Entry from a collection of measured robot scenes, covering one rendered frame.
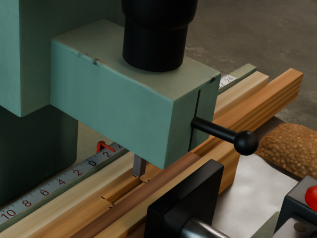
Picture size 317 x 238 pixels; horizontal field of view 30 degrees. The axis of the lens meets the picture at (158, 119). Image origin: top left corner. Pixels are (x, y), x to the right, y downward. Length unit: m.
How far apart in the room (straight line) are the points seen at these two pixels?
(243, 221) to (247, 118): 0.15
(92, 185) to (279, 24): 2.93
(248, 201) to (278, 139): 0.10
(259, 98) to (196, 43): 2.30
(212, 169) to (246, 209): 0.13
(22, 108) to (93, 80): 0.07
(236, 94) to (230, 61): 2.19
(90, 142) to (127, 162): 0.28
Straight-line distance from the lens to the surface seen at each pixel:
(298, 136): 0.71
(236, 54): 2.98
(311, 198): 0.46
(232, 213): 0.62
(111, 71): 0.48
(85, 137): 0.86
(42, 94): 0.55
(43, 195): 0.53
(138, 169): 0.56
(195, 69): 0.50
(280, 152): 0.70
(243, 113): 0.70
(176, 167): 0.59
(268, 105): 0.75
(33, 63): 0.52
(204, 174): 0.50
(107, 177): 0.56
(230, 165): 0.62
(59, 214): 0.52
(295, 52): 3.13
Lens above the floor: 1.30
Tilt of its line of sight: 33 degrees down
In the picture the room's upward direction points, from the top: 8 degrees clockwise
